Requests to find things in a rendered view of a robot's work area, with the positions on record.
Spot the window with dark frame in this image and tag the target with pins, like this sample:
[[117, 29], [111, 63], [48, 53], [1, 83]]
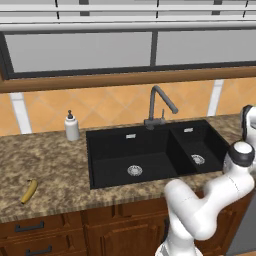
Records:
[[126, 50]]

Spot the wooden cupboard door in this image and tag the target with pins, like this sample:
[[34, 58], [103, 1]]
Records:
[[126, 237], [230, 223]]

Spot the yellow banana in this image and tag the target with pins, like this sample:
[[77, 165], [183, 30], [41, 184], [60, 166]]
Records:
[[30, 190]]

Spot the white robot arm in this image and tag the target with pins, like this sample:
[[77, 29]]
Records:
[[206, 206]]

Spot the wooden false drawer front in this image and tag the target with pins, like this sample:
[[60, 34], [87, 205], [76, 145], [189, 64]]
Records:
[[141, 207]]

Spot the dark grey sink faucet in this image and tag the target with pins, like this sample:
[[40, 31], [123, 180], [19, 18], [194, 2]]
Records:
[[156, 108]]

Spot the black double sink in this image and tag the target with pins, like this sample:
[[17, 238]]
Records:
[[146, 156]]

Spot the white soap dispenser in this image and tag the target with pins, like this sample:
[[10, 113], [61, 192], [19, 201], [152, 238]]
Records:
[[71, 128]]

